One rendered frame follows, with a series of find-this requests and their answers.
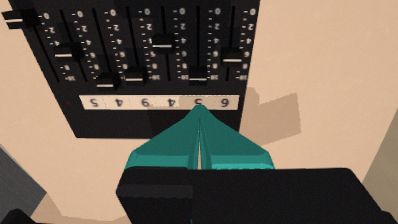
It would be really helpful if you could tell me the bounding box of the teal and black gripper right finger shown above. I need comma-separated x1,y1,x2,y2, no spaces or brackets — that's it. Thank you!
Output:
200,105,275,169

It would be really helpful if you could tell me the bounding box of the black lighting desk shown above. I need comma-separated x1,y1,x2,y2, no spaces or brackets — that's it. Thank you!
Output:
1,0,260,139

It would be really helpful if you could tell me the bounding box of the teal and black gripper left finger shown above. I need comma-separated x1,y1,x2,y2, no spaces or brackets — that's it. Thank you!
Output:
124,105,200,170

